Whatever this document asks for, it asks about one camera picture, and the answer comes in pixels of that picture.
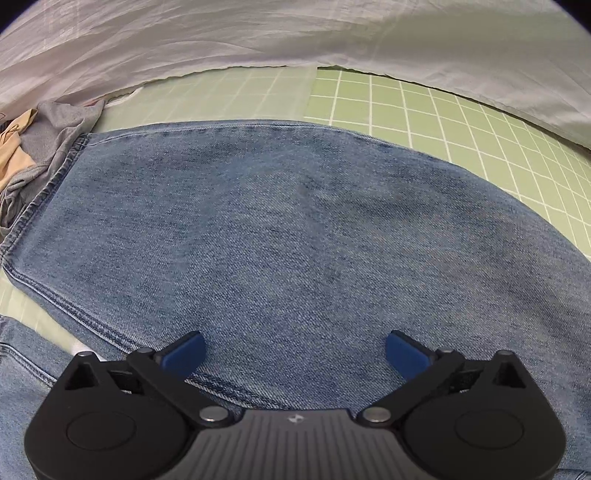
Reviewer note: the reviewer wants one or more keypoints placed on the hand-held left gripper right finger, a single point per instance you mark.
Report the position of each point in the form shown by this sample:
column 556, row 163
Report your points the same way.
column 404, row 355

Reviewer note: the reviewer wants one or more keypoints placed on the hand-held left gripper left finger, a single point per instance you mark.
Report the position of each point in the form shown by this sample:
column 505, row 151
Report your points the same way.
column 187, row 354

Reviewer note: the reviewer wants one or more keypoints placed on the blue denim jeans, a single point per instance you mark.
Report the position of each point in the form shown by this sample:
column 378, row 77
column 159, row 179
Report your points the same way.
column 295, row 258

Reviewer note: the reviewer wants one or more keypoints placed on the green grid mat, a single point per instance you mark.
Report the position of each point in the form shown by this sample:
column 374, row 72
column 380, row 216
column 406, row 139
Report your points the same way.
column 461, row 124

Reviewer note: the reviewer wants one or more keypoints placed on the grey garment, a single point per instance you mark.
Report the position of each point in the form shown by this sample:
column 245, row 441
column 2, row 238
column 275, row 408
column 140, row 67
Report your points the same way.
column 51, row 138

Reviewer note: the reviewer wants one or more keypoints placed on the beige garment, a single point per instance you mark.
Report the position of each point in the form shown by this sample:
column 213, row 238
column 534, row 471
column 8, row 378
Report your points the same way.
column 14, row 147

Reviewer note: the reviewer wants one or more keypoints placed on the white bed sheet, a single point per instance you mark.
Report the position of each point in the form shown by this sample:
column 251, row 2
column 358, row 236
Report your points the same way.
column 258, row 50

